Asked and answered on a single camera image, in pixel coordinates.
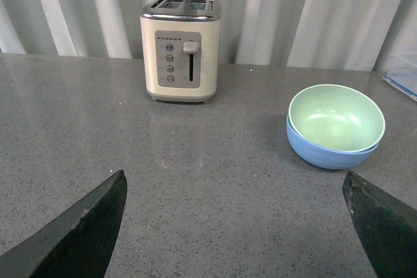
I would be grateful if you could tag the blue bowl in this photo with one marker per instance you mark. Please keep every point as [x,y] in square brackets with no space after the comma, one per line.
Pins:
[323,157]

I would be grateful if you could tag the cream toaster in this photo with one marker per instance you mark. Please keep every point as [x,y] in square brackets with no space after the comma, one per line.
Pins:
[181,40]

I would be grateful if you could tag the clear plastic container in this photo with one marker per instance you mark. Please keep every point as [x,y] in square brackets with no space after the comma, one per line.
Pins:
[402,73]

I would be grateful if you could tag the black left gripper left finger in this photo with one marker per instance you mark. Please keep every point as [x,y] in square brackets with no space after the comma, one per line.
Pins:
[77,243]

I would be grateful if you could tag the green bowl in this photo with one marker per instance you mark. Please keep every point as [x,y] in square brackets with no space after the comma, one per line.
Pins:
[337,117]

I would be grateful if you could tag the white curtain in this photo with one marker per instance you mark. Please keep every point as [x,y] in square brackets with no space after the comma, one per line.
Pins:
[338,34]

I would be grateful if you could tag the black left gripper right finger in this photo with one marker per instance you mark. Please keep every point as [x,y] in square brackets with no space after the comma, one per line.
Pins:
[385,225]

